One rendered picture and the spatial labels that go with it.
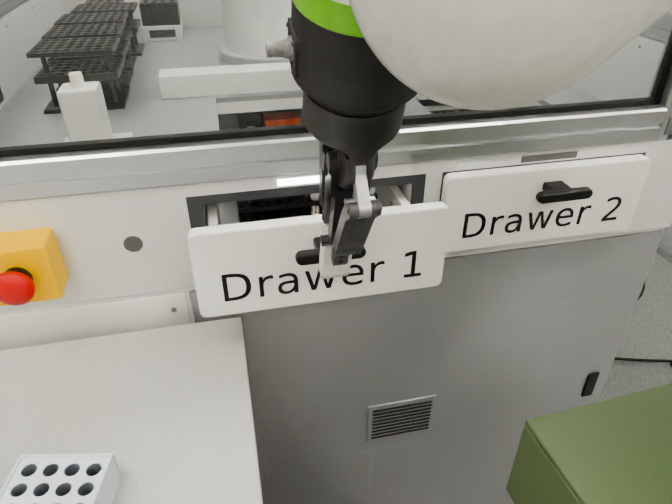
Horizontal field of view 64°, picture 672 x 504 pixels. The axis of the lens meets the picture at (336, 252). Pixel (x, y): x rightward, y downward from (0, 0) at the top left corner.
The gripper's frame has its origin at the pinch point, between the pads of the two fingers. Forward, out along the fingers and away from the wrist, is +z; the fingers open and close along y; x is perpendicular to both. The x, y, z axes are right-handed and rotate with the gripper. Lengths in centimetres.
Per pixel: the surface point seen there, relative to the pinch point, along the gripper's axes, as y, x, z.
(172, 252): -10.8, -17.3, 10.8
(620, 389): -12, 96, 103
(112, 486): 15.6, -23.2, 10.0
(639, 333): -31, 118, 110
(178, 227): -12.0, -16.1, 7.6
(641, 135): -13.9, 44.3, 1.6
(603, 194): -9.9, 39.8, 8.0
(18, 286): -4.9, -32.1, 5.9
